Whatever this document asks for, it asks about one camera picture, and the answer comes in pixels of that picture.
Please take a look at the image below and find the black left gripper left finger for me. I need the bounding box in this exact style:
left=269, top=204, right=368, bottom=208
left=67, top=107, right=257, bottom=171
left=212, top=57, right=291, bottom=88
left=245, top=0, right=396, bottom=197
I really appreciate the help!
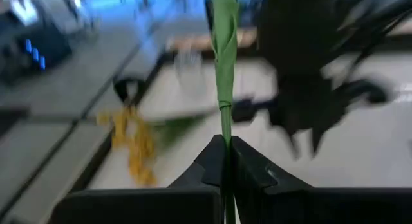
left=51, top=135, right=226, bottom=224

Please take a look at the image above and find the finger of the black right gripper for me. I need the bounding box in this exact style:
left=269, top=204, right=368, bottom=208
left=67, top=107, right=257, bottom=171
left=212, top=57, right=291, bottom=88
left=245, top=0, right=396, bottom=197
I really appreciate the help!
left=285, top=130, right=303, bottom=160
left=308, top=127, right=326, bottom=154

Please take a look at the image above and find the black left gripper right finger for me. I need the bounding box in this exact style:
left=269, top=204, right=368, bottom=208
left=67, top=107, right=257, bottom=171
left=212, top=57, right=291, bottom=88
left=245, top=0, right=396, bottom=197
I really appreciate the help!
left=232, top=136, right=412, bottom=224

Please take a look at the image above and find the small yellow flower bunch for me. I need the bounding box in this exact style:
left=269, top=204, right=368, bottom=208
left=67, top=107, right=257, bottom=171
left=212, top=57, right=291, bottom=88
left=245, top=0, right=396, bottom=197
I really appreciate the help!
left=96, top=104, right=207, bottom=188

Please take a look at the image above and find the orange tulip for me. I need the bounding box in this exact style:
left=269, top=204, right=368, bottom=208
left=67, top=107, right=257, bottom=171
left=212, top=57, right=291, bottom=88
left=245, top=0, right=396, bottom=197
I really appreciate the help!
left=209, top=0, right=241, bottom=224

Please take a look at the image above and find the clear cut-glass vase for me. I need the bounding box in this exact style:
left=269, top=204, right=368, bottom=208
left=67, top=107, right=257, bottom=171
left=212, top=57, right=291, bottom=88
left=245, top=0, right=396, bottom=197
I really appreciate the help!
left=173, top=45, right=209, bottom=93

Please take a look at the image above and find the black computer with blue lights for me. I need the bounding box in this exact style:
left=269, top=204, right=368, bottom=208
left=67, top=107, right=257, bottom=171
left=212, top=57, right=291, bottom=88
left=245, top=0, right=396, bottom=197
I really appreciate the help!
left=0, top=11, right=73, bottom=83

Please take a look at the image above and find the black loop bracket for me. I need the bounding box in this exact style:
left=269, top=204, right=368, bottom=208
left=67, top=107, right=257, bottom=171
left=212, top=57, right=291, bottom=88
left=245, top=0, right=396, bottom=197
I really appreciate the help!
left=113, top=77, right=146, bottom=106

